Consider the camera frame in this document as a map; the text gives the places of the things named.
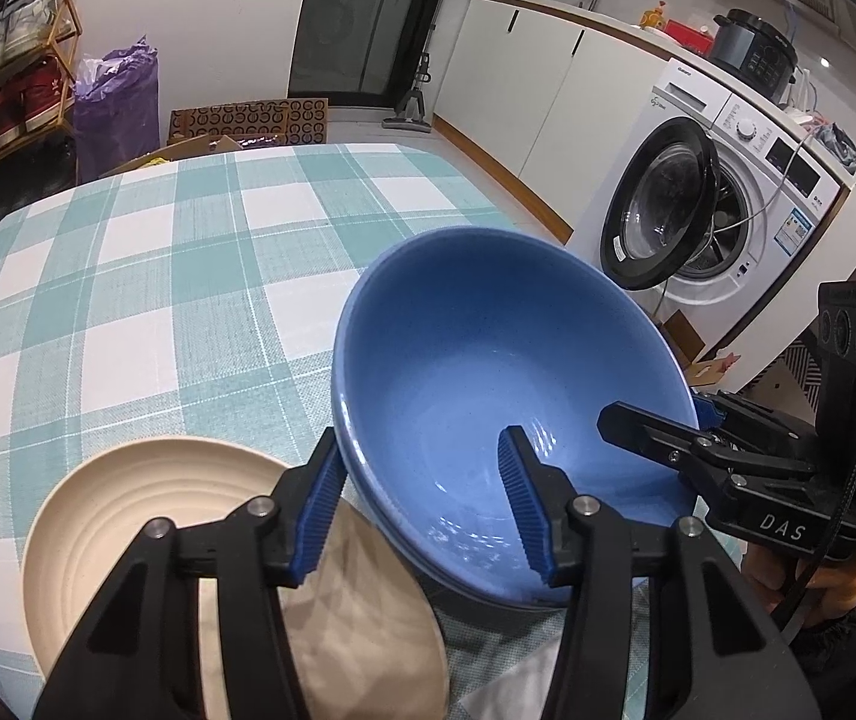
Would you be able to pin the purple plastic bag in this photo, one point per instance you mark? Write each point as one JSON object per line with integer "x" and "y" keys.
{"x": 116, "y": 127}

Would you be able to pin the red sneaker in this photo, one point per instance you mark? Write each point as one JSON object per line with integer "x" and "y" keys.
{"x": 9, "y": 120}
{"x": 49, "y": 94}

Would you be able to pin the wooden shoe rack with shoes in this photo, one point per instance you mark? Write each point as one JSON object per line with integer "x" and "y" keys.
{"x": 15, "y": 30}

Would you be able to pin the black pressure cooker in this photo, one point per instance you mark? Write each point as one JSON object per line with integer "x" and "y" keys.
{"x": 754, "y": 52}

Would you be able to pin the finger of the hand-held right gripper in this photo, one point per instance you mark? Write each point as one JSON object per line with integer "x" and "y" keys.
{"x": 645, "y": 431}
{"x": 705, "y": 412}

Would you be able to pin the teal checkered tablecloth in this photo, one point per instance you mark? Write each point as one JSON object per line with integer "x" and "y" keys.
{"x": 135, "y": 277}

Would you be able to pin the small open cardboard box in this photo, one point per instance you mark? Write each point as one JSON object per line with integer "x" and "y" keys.
{"x": 686, "y": 337}

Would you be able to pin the grey-blue cloth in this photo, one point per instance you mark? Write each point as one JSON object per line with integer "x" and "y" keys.
{"x": 838, "y": 146}

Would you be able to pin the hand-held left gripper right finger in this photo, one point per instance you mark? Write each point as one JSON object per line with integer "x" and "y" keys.
{"x": 525, "y": 510}

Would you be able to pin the cream round plate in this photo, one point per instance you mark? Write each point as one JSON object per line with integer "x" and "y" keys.
{"x": 98, "y": 525}

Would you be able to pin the white washing machine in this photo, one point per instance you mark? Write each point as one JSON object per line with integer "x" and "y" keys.
{"x": 683, "y": 112}

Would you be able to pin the yellow snack packet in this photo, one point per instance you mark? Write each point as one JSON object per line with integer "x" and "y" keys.
{"x": 152, "y": 161}

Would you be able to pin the black-framed glass door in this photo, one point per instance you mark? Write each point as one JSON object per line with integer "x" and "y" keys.
{"x": 368, "y": 22}

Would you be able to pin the grey flat mop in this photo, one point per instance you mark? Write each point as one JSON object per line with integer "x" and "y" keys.
{"x": 409, "y": 109}

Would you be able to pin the yellow bottle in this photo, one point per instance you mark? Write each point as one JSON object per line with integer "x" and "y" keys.
{"x": 653, "y": 17}

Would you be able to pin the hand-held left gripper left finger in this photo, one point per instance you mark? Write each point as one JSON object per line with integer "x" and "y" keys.
{"x": 319, "y": 517}

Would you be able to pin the open brown cardboard box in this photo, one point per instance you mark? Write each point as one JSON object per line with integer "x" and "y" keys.
{"x": 203, "y": 146}

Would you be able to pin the white kitchen cabinet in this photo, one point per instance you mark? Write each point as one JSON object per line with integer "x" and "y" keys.
{"x": 518, "y": 90}

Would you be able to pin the person's right forearm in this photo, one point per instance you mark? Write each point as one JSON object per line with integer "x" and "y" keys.
{"x": 847, "y": 660}

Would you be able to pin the black-white striped box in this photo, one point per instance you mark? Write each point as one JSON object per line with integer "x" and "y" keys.
{"x": 799, "y": 367}

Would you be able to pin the person's right hand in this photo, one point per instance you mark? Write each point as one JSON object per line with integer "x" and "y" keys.
{"x": 840, "y": 589}

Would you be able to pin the circle-patterned cardboard box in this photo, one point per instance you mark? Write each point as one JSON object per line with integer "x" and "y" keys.
{"x": 248, "y": 120}

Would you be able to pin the red box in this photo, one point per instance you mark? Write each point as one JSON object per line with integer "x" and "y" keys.
{"x": 690, "y": 34}

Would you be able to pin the translucent plastic bag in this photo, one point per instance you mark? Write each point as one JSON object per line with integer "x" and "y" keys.
{"x": 94, "y": 71}

